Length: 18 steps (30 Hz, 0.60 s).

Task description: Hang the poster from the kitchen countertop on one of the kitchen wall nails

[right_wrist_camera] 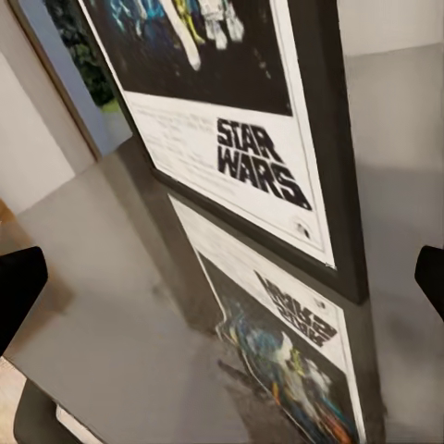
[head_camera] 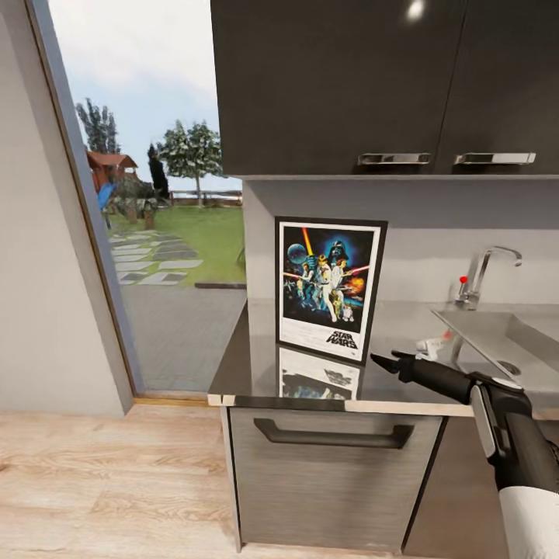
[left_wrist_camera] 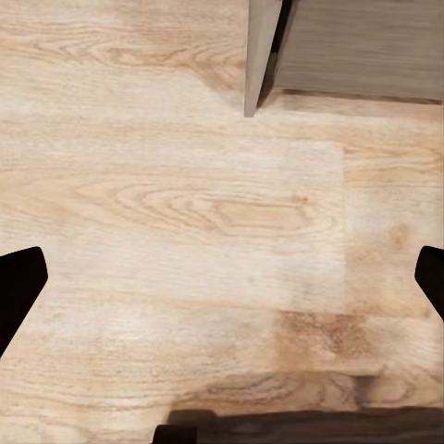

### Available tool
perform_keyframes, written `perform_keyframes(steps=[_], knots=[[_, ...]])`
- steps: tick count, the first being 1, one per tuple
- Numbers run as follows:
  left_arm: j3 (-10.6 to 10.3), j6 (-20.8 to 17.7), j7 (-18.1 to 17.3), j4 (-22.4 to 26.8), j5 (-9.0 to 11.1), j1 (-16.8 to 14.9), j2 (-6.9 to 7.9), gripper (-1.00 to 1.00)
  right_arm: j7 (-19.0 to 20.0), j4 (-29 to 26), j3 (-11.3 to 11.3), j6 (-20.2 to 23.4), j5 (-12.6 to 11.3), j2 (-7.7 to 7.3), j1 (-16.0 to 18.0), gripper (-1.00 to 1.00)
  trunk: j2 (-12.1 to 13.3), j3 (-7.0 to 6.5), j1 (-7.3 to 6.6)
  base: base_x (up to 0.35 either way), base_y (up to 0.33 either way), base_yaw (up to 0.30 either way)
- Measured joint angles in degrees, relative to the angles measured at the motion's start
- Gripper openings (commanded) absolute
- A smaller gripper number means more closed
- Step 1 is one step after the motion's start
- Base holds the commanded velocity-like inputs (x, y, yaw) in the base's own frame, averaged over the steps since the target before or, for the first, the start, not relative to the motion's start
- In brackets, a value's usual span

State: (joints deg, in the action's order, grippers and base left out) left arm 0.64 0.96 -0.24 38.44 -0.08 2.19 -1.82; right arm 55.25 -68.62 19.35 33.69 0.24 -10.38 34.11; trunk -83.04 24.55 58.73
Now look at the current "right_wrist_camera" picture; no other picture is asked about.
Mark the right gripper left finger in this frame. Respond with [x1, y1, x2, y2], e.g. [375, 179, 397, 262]
[0, 246, 48, 356]

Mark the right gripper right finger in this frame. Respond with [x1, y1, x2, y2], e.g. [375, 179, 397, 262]
[414, 245, 444, 320]

